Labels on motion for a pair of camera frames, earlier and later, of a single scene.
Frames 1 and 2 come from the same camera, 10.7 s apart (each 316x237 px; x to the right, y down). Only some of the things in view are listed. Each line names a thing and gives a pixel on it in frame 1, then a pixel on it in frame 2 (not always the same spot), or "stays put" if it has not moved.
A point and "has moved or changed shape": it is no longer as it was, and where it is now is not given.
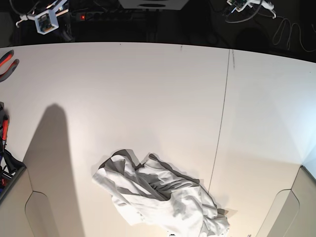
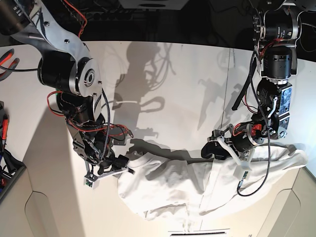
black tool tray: [11, 168] stays put
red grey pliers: [4, 59] stays put
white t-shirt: [153, 192] has moved or changed shape
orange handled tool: [5, 129] stays put
